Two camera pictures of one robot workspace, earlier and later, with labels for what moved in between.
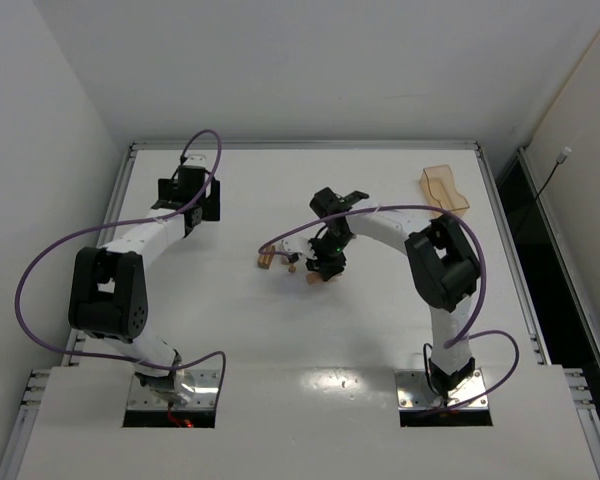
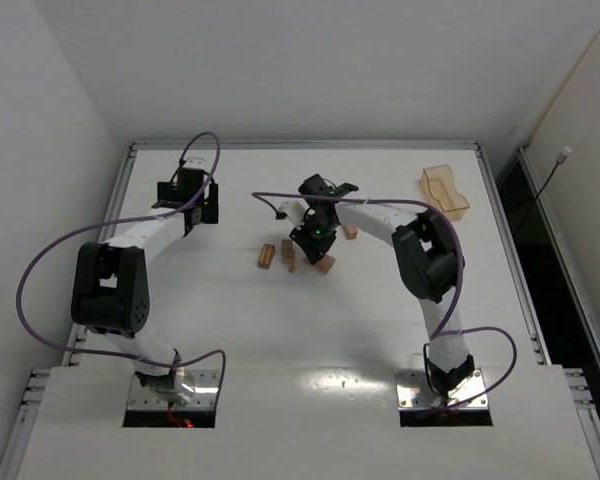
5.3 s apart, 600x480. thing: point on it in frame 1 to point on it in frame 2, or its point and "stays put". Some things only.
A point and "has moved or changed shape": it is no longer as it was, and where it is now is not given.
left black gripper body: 212,200 stays put
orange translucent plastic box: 439,191 stays put
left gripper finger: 164,195 stays put
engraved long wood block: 316,278 has moved or changed shape
